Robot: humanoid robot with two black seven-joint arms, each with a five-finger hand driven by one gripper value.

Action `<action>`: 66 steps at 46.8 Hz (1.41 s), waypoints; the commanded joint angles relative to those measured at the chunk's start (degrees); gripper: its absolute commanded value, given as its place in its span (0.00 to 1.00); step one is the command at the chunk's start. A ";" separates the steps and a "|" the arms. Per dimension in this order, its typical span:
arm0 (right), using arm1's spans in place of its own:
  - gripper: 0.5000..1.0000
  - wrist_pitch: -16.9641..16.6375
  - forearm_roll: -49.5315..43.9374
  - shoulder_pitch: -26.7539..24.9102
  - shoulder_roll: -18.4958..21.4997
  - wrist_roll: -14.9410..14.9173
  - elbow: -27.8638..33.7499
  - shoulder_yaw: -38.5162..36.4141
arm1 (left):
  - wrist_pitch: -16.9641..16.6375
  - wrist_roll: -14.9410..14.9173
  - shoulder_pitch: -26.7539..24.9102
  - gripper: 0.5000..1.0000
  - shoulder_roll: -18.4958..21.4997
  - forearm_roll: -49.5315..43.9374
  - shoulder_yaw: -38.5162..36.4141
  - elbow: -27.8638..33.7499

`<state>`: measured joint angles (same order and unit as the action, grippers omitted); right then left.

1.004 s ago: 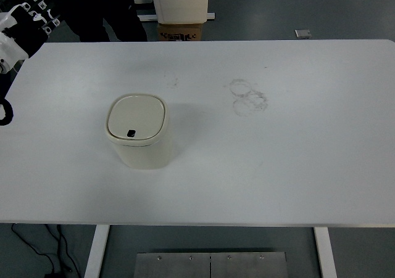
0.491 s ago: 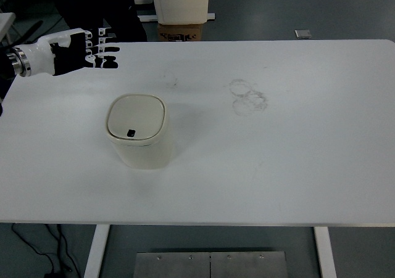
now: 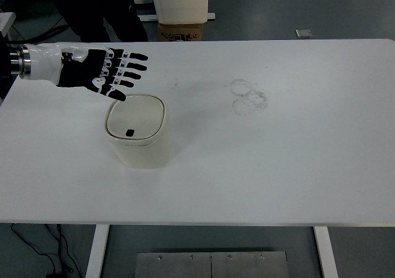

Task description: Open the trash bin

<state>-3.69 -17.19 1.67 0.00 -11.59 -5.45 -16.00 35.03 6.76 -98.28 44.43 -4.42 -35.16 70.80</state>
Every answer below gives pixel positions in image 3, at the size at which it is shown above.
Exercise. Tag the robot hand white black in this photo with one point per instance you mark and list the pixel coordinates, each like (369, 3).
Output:
(77, 70)

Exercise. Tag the large cream bin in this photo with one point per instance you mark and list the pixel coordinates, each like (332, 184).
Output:
(182, 0)

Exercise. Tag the small grey flat object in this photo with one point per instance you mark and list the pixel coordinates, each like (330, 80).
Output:
(304, 34)

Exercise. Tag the small cream trash bin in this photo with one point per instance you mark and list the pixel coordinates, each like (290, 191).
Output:
(139, 121)

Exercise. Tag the person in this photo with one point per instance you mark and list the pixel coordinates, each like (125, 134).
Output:
(98, 10)

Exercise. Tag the white side table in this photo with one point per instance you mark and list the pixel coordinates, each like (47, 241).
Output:
(6, 20)

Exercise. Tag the grey metal plate with screws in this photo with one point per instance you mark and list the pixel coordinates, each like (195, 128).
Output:
(185, 267)

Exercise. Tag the brown cardboard box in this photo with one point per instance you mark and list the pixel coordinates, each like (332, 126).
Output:
(180, 31)

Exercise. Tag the white table leg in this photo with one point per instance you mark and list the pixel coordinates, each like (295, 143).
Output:
(326, 253)
(96, 253)

